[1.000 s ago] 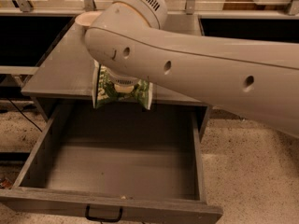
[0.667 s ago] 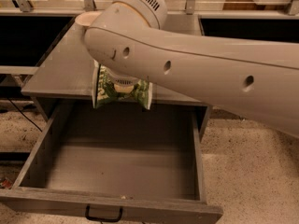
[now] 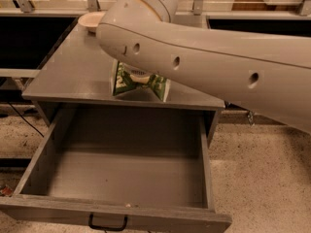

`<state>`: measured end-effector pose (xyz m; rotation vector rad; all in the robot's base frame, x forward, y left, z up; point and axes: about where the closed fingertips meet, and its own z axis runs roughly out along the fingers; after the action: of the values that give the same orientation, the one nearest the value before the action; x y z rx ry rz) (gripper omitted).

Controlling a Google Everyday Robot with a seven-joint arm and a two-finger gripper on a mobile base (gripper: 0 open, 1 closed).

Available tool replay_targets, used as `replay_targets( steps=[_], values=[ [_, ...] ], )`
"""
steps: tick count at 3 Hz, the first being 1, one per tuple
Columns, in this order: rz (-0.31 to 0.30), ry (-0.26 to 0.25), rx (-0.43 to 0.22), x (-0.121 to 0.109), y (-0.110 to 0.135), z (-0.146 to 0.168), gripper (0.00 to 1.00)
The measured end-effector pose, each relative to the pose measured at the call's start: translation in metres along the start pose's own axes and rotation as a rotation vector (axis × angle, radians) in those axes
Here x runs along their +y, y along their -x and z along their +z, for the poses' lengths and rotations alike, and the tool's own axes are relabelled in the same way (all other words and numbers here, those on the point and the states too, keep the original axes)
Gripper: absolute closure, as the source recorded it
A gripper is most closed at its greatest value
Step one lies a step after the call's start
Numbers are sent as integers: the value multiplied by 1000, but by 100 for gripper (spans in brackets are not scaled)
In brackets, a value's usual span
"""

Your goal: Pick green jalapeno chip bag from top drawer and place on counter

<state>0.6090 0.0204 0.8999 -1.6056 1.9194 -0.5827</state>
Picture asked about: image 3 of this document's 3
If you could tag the green jalapeno chip bag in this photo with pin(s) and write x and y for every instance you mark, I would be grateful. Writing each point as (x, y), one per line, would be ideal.
(121, 82)

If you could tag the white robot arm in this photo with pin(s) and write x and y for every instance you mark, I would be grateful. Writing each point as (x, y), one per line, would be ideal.
(264, 73)

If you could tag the grey cabinet counter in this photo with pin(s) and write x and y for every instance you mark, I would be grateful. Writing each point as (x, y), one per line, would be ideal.
(79, 71)

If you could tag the grey open top drawer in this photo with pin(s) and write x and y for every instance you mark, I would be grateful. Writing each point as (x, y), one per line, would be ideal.
(150, 164)

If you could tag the beige ceramic bowl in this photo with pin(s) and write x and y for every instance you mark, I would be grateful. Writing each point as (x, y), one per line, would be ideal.
(90, 21)

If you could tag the black drawer handle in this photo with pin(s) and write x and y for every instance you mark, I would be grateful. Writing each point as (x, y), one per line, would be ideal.
(107, 223)

